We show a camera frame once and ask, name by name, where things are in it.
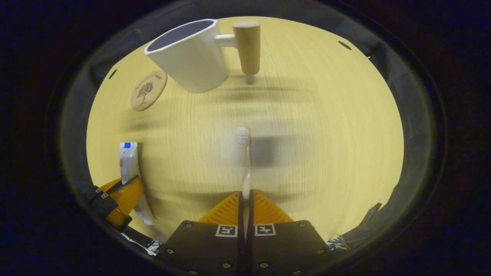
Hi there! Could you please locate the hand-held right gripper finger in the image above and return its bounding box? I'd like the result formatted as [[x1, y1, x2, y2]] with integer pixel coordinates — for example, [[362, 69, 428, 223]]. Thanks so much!
[[157, 191, 246, 276], [245, 190, 338, 276]]

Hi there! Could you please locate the white toothpaste tube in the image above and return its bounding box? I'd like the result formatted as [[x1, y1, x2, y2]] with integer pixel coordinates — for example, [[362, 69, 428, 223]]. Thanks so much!
[[119, 142, 155, 226]]

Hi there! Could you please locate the round wooden coaster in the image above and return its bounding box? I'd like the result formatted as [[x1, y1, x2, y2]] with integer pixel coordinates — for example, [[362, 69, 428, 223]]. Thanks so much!
[[130, 70, 168, 112]]

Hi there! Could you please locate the white cup with wooden handle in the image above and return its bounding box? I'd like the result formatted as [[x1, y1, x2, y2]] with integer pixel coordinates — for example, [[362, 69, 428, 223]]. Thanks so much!
[[144, 18, 261, 94]]

